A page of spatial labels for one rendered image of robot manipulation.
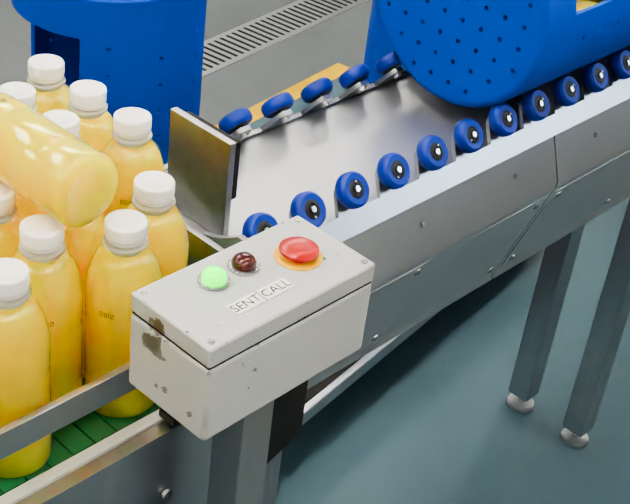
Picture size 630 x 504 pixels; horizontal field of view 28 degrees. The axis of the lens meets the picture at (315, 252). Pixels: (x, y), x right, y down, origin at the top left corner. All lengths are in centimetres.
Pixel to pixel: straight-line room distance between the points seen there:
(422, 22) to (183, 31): 35
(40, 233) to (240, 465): 29
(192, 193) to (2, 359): 44
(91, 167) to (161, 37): 73
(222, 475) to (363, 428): 139
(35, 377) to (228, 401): 17
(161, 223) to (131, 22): 64
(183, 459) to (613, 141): 94
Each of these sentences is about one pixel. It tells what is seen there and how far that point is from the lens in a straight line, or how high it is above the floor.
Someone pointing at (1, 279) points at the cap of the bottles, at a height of 111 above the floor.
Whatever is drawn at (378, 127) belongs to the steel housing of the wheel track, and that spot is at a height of 93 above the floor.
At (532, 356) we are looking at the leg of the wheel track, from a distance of 263.
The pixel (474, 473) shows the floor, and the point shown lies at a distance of 256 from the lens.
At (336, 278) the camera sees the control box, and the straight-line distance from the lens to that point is 109.
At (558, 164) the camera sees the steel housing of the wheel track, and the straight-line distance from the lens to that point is 183.
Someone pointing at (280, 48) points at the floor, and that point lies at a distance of 407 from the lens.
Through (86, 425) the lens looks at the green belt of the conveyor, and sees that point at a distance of 123.
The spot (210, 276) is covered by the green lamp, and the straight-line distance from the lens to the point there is 106.
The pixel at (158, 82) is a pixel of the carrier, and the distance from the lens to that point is 184.
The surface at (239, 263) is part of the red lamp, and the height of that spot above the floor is 111.
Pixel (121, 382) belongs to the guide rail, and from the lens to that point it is 117.
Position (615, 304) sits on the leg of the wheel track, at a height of 37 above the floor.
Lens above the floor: 173
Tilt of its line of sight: 34 degrees down
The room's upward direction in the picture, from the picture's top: 8 degrees clockwise
